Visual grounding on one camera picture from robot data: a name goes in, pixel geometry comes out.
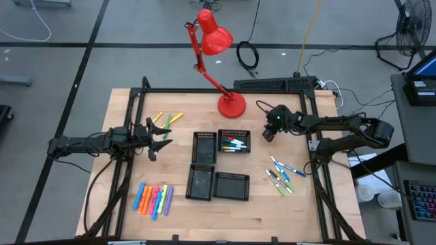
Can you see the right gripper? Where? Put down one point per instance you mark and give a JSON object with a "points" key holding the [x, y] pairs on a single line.
{"points": [[281, 119]]}

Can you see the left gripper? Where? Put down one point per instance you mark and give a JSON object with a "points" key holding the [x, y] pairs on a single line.
{"points": [[142, 139]]}

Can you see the green thin highlighter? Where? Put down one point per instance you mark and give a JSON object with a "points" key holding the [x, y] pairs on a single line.
{"points": [[167, 122]]}

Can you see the yellow thin highlighter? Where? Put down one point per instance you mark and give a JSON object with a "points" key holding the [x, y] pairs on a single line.
{"points": [[175, 118], [157, 117]]}

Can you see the light blue dry-erase marker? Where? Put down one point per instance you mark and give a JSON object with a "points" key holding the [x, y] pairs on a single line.
{"points": [[276, 162]]}

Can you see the teal capped small marker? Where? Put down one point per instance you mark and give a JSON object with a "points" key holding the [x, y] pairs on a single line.
{"points": [[235, 145]]}

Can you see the red capped small marker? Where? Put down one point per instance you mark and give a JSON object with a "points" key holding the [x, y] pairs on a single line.
{"points": [[232, 139]]}

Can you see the green capped small marker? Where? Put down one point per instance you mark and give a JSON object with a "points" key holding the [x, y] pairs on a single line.
{"points": [[227, 141]]}

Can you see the black dry-erase marker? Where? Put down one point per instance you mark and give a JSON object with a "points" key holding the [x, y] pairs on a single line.
{"points": [[276, 177]]}

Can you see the yellow capped small marker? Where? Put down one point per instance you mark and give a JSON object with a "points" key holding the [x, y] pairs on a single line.
{"points": [[225, 148]]}

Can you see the dark blue dry-erase marker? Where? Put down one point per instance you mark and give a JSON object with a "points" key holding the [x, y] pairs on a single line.
{"points": [[296, 171]]}

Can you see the orange thick highlighter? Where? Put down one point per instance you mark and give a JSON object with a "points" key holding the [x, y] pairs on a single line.
{"points": [[147, 200], [143, 199]]}

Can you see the black slotted plastic basket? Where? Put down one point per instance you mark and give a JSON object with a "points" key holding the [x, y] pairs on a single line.
{"points": [[245, 134], [231, 187], [200, 183], [204, 149]]}

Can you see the purple thick highlighter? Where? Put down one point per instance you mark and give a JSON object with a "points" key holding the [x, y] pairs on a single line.
{"points": [[168, 200]]}

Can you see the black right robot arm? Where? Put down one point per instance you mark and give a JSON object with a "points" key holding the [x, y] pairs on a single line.
{"points": [[378, 131]]}

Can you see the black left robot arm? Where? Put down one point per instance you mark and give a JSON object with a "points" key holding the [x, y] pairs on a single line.
{"points": [[78, 141]]}

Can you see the red desk lamp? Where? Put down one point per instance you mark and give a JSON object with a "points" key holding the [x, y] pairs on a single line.
{"points": [[231, 105]]}

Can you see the white paper sheet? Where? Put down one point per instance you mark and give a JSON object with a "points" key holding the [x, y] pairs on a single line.
{"points": [[371, 178]]}

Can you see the white round container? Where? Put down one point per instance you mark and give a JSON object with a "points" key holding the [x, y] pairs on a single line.
{"points": [[364, 193], [388, 199]]}

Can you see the black desk crossbar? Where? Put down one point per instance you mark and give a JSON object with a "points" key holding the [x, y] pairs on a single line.
{"points": [[381, 161]]}

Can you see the black labelled device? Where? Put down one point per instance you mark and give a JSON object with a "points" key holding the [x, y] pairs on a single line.
{"points": [[413, 98]]}

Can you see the grey office desk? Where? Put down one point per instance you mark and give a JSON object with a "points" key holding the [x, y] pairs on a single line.
{"points": [[419, 136]]}

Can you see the grey metal floor bar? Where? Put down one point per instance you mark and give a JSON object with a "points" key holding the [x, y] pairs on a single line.
{"points": [[41, 2], [15, 80]]}

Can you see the black floor object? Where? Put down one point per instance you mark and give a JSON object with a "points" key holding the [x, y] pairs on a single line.
{"points": [[4, 114]]}

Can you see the black computer keyboard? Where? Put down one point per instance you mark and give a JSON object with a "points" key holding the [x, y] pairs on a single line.
{"points": [[422, 200]]}

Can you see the open laptop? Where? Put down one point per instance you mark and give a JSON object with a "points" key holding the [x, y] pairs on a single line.
{"points": [[427, 68]]}

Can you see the black floor fan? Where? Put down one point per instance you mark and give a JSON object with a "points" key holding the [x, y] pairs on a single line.
{"points": [[410, 20]]}

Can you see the black aluminium table frame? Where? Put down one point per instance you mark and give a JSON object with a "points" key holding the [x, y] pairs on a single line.
{"points": [[170, 90]]}

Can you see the silver aluminium bracket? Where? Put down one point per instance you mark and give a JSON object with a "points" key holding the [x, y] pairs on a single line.
{"points": [[310, 243], [126, 243]]}

